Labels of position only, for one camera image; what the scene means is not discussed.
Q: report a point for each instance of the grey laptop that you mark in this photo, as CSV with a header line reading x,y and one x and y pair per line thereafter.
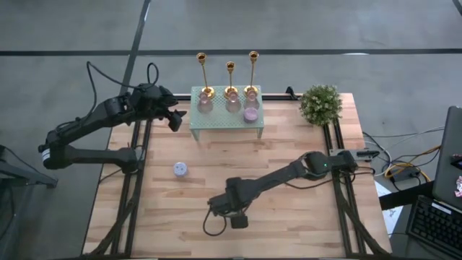
x,y
447,162

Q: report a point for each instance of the pale lilac patterned candle holder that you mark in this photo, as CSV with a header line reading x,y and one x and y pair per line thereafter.
x,y
180,169

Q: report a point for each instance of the white paper sheet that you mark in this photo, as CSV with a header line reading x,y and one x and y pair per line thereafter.
x,y
393,216

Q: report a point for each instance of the black side desk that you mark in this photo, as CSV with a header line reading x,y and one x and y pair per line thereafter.
x,y
404,196

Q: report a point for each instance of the pink white small object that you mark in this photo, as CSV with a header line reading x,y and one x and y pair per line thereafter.
x,y
458,186

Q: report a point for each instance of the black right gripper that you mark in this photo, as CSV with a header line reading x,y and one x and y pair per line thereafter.
x,y
234,198

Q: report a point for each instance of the purple candle holder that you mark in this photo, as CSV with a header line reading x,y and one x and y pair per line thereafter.
x,y
250,115

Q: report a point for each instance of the green perforated metal shelf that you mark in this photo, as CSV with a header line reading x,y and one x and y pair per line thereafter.
x,y
220,121

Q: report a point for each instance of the black power adapter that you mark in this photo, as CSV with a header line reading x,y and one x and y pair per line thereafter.
x,y
404,176

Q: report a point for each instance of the pink glass candle holder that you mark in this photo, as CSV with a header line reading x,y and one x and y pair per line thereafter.
x,y
204,104
251,101
232,104

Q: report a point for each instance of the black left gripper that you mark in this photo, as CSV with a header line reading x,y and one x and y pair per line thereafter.
x,y
167,101

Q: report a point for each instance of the black aluminium table frame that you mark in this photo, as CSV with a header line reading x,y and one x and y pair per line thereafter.
x,y
278,96

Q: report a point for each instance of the green artificial potted plant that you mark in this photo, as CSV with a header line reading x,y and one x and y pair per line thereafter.
x,y
319,106

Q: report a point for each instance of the black frame clamp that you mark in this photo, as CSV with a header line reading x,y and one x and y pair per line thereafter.
x,y
290,91

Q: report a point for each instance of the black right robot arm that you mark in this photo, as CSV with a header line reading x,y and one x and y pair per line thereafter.
x,y
274,180

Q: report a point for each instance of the gold metal candlestick holder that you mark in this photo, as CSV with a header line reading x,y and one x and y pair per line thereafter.
x,y
251,90
206,90
230,88

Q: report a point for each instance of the dark metal stand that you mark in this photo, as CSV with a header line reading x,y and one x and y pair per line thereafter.
x,y
32,180

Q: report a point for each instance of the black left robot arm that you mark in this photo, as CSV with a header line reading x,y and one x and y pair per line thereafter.
x,y
90,157

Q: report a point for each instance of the black keyboard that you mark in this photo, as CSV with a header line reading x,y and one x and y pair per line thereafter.
x,y
433,224

